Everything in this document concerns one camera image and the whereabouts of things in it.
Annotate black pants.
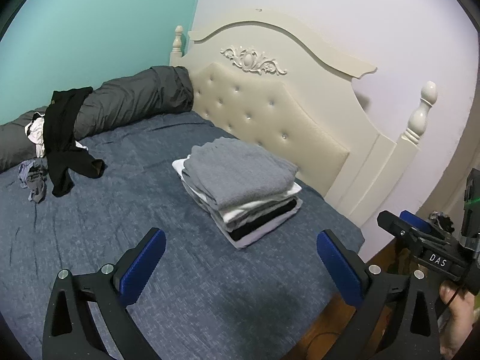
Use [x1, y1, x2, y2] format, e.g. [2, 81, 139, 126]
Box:
[43, 86, 106, 198]

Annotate white crumpled garment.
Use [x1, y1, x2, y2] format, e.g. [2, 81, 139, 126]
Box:
[24, 112, 47, 158]

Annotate dark crumpled cloth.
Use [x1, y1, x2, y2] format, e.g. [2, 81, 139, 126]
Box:
[430, 212, 454, 233]

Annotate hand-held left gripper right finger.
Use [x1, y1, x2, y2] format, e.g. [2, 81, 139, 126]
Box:
[316, 229, 440, 360]

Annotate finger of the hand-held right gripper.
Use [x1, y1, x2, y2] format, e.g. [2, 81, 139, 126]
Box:
[399, 210, 432, 234]
[377, 211, 432, 248]

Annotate light grey folded garment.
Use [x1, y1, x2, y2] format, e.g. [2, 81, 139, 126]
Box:
[214, 210, 301, 250]

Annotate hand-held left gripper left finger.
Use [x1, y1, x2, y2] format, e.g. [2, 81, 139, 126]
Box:
[42, 228, 167, 360]

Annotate white folded shirt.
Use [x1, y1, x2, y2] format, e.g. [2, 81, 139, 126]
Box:
[172, 157, 304, 223]

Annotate dark grey rolled duvet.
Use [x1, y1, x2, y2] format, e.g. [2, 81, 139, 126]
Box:
[0, 65, 195, 175]

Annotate person's right hand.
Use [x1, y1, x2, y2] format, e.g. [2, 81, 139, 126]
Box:
[439, 283, 480, 357]

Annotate grey fleece sweater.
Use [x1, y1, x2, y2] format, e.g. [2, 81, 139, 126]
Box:
[182, 137, 299, 210]

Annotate grey crumpled garment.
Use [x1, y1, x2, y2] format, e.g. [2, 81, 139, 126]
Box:
[22, 167, 49, 204]

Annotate cream tufted headboard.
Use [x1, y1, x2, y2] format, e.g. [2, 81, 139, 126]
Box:
[169, 7, 439, 229]

